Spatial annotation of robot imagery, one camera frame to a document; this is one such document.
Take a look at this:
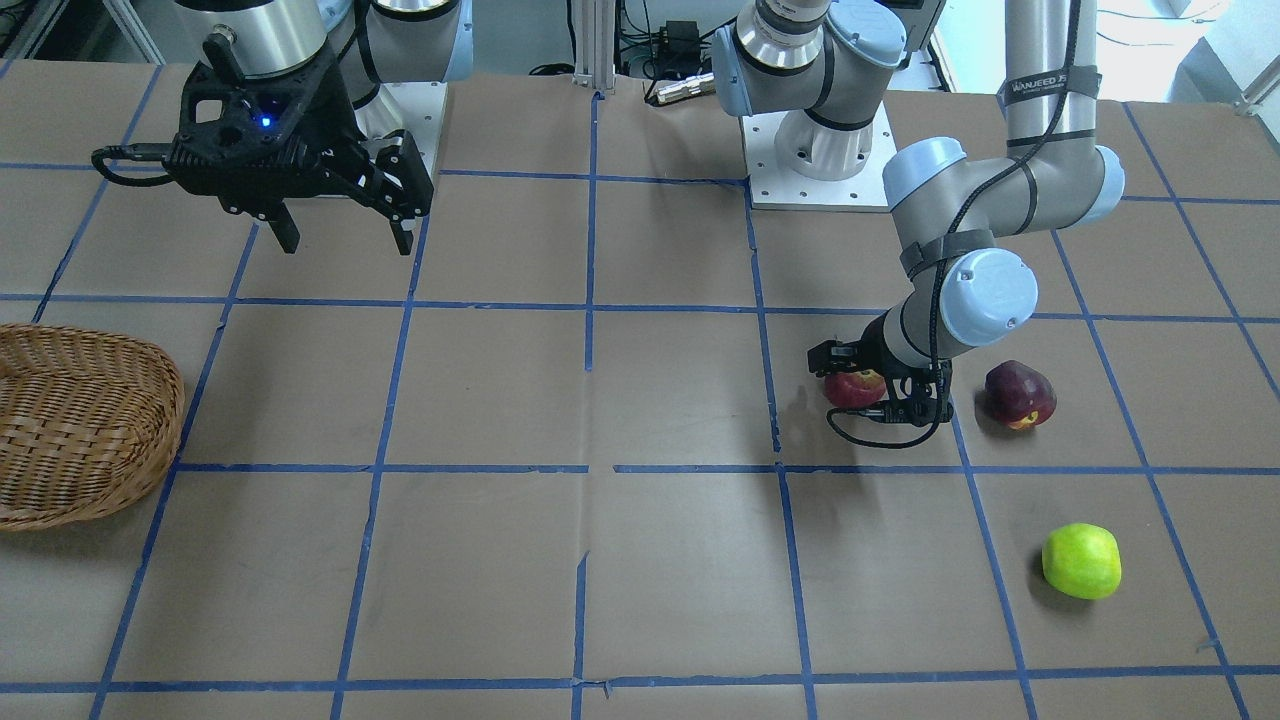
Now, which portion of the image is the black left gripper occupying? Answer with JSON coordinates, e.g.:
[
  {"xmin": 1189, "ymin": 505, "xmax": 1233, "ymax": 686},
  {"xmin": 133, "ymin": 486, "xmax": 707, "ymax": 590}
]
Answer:
[{"xmin": 806, "ymin": 340, "xmax": 954, "ymax": 425}]

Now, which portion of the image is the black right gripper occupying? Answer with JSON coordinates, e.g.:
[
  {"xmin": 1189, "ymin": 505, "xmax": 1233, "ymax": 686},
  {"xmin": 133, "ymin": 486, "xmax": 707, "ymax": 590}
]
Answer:
[{"xmin": 163, "ymin": 46, "xmax": 434, "ymax": 256}]

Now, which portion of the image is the red yellow apple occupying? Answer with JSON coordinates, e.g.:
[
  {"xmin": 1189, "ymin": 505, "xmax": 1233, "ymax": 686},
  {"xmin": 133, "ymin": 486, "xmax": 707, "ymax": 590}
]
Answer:
[{"xmin": 822, "ymin": 369, "xmax": 887, "ymax": 409}]

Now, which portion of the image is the dark red apple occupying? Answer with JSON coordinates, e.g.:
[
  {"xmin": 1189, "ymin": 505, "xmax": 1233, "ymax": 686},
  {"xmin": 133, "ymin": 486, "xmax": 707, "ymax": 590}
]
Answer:
[{"xmin": 983, "ymin": 360, "xmax": 1059, "ymax": 430}]

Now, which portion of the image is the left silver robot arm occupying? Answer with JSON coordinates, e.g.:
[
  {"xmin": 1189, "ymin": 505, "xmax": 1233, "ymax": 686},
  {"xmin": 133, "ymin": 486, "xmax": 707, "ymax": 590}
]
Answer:
[{"xmin": 710, "ymin": 1, "xmax": 1125, "ymax": 427}]

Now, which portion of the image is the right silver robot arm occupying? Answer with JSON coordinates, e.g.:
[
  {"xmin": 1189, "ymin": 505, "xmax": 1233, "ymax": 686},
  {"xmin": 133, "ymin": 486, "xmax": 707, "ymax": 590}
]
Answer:
[{"xmin": 163, "ymin": 1, "xmax": 475, "ymax": 254}]

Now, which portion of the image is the wicker basket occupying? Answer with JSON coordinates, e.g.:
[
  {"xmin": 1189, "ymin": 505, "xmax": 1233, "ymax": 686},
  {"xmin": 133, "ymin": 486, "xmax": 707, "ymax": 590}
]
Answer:
[{"xmin": 1, "ymin": 323, "xmax": 186, "ymax": 532}]

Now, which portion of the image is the green apple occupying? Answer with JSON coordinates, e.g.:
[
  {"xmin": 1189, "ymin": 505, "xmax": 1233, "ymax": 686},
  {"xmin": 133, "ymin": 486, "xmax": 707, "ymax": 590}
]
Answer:
[{"xmin": 1041, "ymin": 523, "xmax": 1123, "ymax": 600}]

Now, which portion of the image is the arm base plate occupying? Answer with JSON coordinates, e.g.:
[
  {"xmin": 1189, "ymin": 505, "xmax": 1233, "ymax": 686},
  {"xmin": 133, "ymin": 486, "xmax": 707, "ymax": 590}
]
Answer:
[
  {"xmin": 355, "ymin": 82, "xmax": 451, "ymax": 181},
  {"xmin": 740, "ymin": 105, "xmax": 897, "ymax": 213}
]

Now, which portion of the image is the aluminium frame post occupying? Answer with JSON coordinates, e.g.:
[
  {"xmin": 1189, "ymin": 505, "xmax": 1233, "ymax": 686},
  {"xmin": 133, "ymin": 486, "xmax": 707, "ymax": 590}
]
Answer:
[{"xmin": 570, "ymin": 0, "xmax": 620, "ymax": 97}]

